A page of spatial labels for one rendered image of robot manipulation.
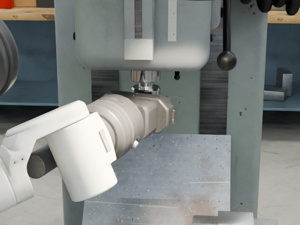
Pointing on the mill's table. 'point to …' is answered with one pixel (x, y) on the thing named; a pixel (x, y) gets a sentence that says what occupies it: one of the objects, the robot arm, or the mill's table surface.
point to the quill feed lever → (231, 61)
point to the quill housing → (159, 60)
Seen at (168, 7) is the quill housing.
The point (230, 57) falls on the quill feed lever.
